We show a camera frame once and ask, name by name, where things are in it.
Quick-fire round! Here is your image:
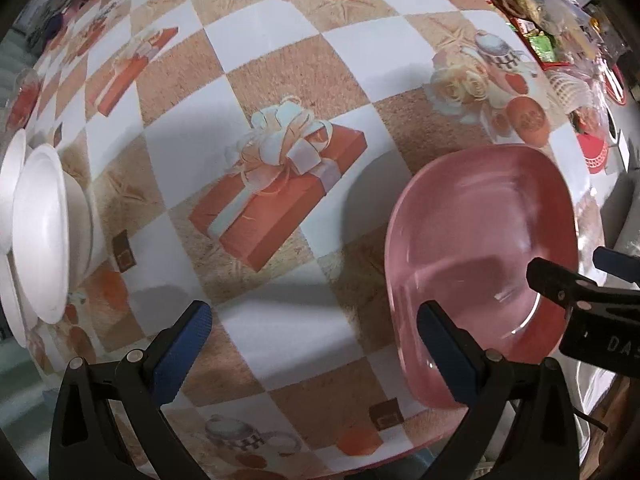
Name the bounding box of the pile of snack packets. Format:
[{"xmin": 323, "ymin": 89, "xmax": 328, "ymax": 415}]
[{"xmin": 492, "ymin": 0, "xmax": 628, "ymax": 67}]

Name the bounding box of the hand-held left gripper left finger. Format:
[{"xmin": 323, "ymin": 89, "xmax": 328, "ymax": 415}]
[{"xmin": 49, "ymin": 300, "xmax": 213, "ymax": 480}]

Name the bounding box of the white ribbed plastic tray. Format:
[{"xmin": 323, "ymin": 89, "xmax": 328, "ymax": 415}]
[{"xmin": 547, "ymin": 70, "xmax": 601, "ymax": 113}]

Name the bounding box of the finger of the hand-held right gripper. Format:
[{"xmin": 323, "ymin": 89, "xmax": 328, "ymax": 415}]
[
  {"xmin": 593, "ymin": 247, "xmax": 640, "ymax": 285},
  {"xmin": 526, "ymin": 258, "xmax": 640, "ymax": 313}
]

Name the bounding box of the red round tray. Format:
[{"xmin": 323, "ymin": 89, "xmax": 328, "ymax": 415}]
[{"xmin": 604, "ymin": 62, "xmax": 628, "ymax": 106}]

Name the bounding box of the pink plate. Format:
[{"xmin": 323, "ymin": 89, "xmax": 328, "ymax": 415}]
[{"xmin": 385, "ymin": 144, "xmax": 581, "ymax": 408}]

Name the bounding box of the red plastic basket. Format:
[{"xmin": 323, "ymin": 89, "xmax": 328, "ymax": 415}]
[{"xmin": 575, "ymin": 132, "xmax": 612, "ymax": 176}]

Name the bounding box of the checkered printed tablecloth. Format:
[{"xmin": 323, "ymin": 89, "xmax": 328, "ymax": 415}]
[{"xmin": 7, "ymin": 0, "xmax": 618, "ymax": 477}]

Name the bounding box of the white plate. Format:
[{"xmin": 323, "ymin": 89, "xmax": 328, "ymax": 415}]
[
  {"xmin": 11, "ymin": 144, "xmax": 95, "ymax": 325},
  {"xmin": 0, "ymin": 252, "xmax": 38, "ymax": 348},
  {"xmin": 0, "ymin": 129, "xmax": 28, "ymax": 255}
]

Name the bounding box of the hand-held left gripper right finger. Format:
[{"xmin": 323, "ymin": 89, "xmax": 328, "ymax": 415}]
[{"xmin": 417, "ymin": 301, "xmax": 581, "ymax": 480}]

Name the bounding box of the black cable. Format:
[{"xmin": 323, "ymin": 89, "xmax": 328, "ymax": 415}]
[{"xmin": 575, "ymin": 409, "xmax": 610, "ymax": 433}]

